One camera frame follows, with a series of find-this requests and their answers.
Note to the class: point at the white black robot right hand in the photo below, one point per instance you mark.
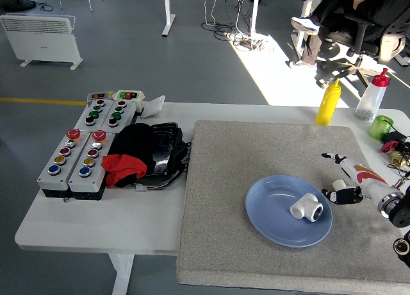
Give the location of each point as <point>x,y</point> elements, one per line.
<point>362,176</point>

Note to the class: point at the small white tee pipe fitting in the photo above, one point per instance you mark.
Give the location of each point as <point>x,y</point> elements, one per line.
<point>339,184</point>

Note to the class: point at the large white tee pipe fitting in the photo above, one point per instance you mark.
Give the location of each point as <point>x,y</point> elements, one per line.
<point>304,208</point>

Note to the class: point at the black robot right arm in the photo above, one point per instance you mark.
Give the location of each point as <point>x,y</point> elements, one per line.
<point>400,211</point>

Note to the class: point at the blue plate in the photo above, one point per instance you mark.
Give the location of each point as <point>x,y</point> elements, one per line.
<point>275,218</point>

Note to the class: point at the black power adapter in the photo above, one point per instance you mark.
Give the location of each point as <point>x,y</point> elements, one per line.
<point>395,136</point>

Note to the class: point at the green translucent cup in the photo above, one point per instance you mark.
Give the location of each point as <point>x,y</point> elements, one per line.
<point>379,126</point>

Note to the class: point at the clear squeeze bottle red cap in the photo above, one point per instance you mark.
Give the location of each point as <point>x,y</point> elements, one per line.
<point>370,99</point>

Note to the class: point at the yellow squeeze bottle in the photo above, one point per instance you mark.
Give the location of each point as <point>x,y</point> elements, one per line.
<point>328,106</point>

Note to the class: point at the grey-brown mat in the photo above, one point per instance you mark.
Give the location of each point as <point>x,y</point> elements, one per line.
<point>240,179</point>

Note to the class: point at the black office chair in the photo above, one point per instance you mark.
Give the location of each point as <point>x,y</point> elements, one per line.
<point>368,38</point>

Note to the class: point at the white desk leg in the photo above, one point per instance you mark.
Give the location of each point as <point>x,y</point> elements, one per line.
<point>304,22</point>
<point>254,9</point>
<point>168,13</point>

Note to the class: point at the person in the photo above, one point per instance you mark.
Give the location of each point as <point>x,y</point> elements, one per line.
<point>349,6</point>

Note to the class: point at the black plastic tray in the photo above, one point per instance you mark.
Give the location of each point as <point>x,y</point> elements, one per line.
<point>165,147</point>

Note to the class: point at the white plastic cover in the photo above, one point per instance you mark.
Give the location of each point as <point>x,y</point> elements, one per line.
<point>153,106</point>

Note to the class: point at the black cloth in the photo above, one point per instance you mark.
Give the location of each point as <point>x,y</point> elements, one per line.
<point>134,139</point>

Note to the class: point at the red cloth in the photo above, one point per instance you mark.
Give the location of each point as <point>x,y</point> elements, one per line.
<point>123,168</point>

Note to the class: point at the three-button control box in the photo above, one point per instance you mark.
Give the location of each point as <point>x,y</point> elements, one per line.
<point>117,115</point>
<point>93,113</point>

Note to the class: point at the white table leg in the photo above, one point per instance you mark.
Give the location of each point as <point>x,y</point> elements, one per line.
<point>121,274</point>

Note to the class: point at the five-button control box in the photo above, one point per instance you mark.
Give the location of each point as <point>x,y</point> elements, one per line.
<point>61,166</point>
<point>89,170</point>

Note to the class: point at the white panel heater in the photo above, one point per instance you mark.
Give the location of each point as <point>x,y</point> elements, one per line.
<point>41,38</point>

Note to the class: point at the white switch box red green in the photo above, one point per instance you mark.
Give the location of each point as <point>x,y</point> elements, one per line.
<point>129,95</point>

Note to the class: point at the small grey switch box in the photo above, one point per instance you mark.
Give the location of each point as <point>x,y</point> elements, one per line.
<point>99,96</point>

